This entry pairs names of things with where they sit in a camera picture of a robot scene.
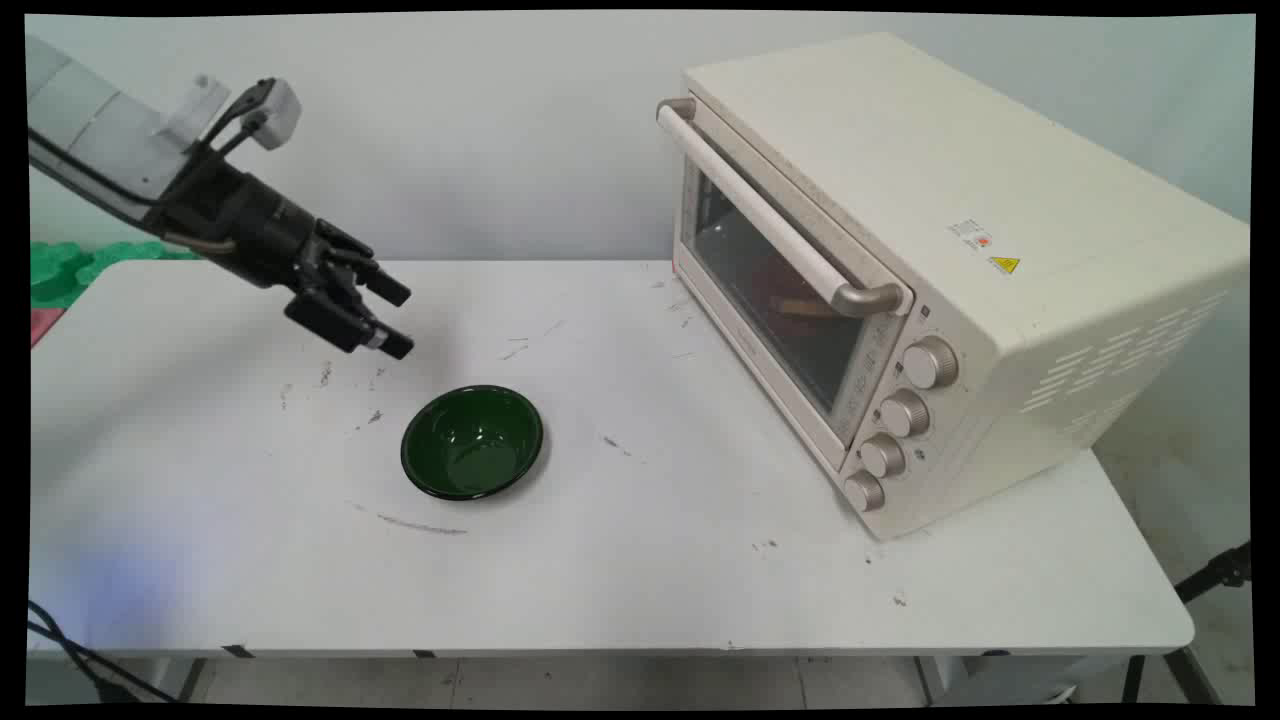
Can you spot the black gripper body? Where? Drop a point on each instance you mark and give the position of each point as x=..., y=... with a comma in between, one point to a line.
x=250, y=225

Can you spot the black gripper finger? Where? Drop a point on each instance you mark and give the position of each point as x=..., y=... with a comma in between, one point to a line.
x=380, y=285
x=345, y=325

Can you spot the glass oven door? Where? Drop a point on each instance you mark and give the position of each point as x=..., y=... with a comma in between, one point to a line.
x=770, y=290

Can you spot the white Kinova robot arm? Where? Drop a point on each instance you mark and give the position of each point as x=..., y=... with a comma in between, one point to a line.
x=95, y=125

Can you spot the dark green bowl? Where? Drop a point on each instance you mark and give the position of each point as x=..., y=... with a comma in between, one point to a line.
x=472, y=443

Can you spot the green foam mat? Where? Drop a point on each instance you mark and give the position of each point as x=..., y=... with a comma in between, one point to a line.
x=70, y=265

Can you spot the pink foam mat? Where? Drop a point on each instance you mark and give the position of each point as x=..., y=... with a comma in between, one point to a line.
x=44, y=325

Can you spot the red bowl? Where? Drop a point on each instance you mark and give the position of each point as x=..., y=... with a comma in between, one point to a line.
x=775, y=275

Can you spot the brown toast slice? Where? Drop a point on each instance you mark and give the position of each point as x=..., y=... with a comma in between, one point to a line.
x=812, y=308

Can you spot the silver oven knob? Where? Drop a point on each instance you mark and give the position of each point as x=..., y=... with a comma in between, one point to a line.
x=905, y=413
x=882, y=456
x=931, y=362
x=864, y=491

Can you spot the white label sticker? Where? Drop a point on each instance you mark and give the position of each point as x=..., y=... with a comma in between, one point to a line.
x=970, y=235

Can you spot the cream toaster oven body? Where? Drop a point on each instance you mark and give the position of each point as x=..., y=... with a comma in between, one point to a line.
x=1000, y=250

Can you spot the yellow warning sticker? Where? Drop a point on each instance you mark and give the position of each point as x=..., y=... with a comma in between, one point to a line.
x=1004, y=265

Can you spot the black tripod leg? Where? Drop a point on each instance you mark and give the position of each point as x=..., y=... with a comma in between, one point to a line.
x=1215, y=572

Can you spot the black table leg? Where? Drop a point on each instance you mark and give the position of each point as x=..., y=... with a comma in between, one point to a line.
x=1190, y=675

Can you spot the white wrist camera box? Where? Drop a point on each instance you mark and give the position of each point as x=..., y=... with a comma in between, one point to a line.
x=275, y=112

